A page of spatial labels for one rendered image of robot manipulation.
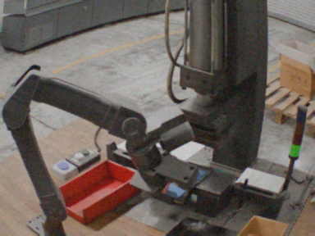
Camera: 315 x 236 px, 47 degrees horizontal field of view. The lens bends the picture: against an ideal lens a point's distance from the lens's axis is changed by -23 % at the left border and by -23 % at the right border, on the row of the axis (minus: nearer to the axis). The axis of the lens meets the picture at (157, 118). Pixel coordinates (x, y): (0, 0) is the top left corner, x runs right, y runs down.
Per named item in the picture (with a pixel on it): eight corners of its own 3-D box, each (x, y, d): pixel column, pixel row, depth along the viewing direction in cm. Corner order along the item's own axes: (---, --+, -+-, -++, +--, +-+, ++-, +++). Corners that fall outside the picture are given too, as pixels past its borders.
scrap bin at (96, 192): (55, 206, 106) (52, 190, 104) (107, 176, 125) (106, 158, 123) (85, 226, 100) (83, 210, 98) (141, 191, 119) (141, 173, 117)
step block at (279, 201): (257, 215, 106) (266, 191, 102) (262, 210, 108) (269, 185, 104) (275, 220, 102) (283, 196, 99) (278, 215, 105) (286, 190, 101)
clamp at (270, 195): (226, 207, 111) (233, 179, 107) (232, 201, 113) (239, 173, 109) (268, 219, 103) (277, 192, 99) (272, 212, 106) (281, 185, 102)
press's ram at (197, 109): (149, 141, 108) (153, 23, 96) (203, 106, 128) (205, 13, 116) (215, 163, 99) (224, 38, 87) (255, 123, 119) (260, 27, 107)
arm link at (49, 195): (67, 204, 93) (23, 81, 78) (71, 220, 87) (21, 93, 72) (47, 208, 92) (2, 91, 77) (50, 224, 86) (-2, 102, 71)
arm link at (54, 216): (57, 188, 92) (37, 188, 91) (61, 209, 85) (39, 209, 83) (61, 208, 95) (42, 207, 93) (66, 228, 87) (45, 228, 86)
